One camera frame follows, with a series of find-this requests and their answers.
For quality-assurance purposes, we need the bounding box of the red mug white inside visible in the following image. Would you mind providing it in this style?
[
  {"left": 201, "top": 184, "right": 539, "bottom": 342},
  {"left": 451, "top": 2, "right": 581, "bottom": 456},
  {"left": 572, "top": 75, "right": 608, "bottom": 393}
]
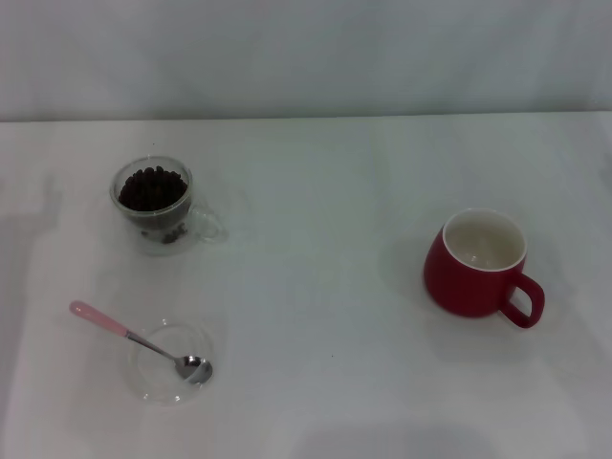
[{"left": 422, "top": 207, "right": 547, "bottom": 330}]

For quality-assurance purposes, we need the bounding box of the glass cup with handle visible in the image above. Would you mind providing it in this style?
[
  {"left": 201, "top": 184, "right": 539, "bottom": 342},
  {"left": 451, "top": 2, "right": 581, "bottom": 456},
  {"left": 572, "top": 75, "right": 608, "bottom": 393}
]
[{"left": 108, "top": 153, "right": 230, "bottom": 258}]

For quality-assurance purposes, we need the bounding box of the clear glass saucer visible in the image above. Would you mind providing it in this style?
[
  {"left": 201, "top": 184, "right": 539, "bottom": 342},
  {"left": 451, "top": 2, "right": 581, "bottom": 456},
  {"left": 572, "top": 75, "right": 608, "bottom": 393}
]
[{"left": 124, "top": 318, "right": 226, "bottom": 407}]

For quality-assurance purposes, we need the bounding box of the pink handled metal spoon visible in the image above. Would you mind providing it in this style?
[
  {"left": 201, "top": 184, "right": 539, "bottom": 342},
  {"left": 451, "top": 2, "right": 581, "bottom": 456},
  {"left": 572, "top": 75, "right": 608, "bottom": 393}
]
[{"left": 69, "top": 299, "right": 214, "bottom": 385}]

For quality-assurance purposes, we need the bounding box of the coffee bean pile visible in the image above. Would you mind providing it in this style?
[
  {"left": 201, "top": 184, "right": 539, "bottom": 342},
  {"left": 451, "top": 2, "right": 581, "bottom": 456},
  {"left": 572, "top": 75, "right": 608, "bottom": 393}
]
[{"left": 117, "top": 164, "right": 189, "bottom": 245}]

